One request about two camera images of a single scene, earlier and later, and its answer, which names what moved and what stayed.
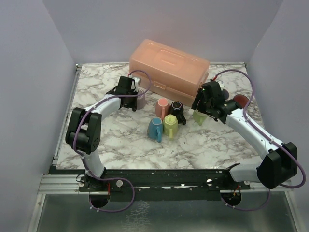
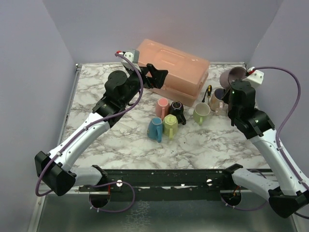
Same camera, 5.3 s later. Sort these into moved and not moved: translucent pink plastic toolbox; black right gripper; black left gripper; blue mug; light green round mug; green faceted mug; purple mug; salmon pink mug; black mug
Moved: black right gripper; purple mug; black left gripper
Not moved: light green round mug; translucent pink plastic toolbox; green faceted mug; blue mug; black mug; salmon pink mug
